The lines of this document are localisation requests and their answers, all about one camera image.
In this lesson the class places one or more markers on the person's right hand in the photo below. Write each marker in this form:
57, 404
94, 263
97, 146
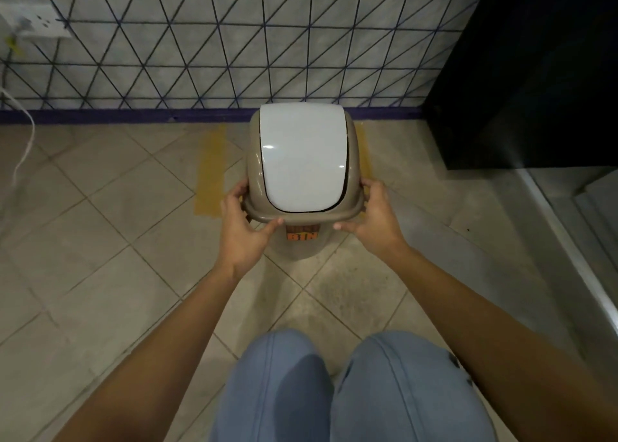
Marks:
379, 224

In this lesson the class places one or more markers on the person's left hand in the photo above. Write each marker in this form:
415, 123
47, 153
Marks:
241, 236

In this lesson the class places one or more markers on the person's left thumb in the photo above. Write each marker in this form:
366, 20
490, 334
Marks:
268, 225

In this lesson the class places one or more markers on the person's right thumb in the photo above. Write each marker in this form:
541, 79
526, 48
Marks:
348, 226

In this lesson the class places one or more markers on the beige trash bin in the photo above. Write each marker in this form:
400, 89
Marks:
299, 215

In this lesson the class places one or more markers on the person's left forearm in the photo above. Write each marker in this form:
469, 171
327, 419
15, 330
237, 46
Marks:
154, 355

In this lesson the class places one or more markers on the person's right forearm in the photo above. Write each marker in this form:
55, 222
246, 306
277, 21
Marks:
497, 345

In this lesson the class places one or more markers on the white swing bin lid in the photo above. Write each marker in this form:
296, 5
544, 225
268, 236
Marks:
302, 157

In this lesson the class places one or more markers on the person's blue jeans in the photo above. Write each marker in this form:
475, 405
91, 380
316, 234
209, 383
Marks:
347, 388

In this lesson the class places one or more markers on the metal door threshold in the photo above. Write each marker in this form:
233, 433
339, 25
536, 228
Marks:
572, 248

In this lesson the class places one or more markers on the black cabinet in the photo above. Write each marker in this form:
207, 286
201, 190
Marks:
526, 70

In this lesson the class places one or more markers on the white wall socket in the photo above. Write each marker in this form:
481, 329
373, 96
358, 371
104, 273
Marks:
33, 20

